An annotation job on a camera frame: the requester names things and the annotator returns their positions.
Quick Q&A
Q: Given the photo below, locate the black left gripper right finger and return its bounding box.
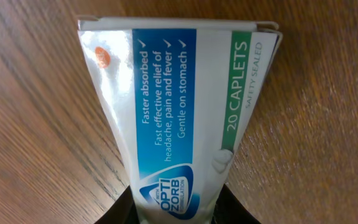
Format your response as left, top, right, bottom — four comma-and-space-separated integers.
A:
211, 184, 260, 224

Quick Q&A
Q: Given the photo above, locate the white Panadol medicine box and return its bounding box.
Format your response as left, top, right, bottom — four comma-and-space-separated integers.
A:
78, 17, 283, 223

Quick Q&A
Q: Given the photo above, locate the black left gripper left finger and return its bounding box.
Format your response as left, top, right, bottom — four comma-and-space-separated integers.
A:
94, 187, 140, 224

